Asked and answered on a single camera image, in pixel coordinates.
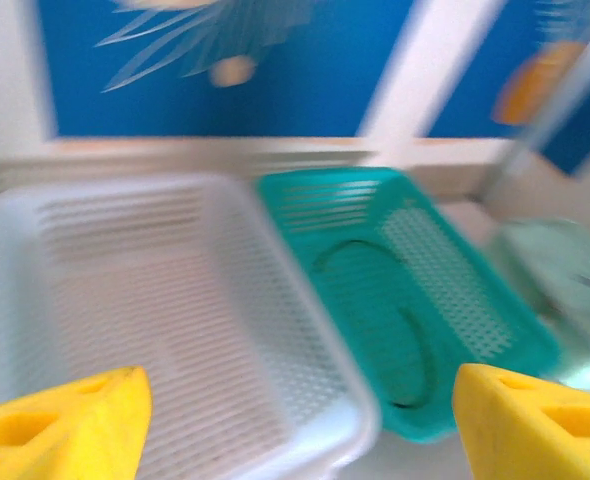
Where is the mint green zip pouch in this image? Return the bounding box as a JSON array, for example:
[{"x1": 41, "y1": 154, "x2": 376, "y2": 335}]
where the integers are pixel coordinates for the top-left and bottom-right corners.
[{"x1": 489, "y1": 217, "x2": 590, "y2": 346}]

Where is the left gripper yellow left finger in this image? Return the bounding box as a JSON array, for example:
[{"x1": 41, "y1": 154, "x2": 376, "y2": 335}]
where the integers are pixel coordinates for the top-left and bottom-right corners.
[{"x1": 0, "y1": 366, "x2": 154, "y2": 480}]

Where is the teal plastic mesh basket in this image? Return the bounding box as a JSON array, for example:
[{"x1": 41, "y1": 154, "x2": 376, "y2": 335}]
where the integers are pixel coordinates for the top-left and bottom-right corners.
[{"x1": 257, "y1": 167, "x2": 561, "y2": 446}]

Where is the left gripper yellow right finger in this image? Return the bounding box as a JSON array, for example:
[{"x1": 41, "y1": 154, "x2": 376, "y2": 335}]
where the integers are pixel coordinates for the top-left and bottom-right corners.
[{"x1": 452, "y1": 363, "x2": 590, "y2": 480}]

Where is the thin black wire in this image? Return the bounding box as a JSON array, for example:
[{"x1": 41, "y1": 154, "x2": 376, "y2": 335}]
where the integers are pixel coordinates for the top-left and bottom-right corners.
[{"x1": 312, "y1": 239, "x2": 439, "y2": 409}]

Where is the aluminium frame post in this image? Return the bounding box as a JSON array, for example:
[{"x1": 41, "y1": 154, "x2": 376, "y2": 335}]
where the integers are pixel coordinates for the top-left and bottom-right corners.
[{"x1": 494, "y1": 19, "x2": 590, "y2": 201}]

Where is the white plastic mesh basket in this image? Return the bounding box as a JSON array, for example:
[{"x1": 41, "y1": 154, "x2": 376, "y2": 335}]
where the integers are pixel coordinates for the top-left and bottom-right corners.
[{"x1": 0, "y1": 172, "x2": 381, "y2": 480}]

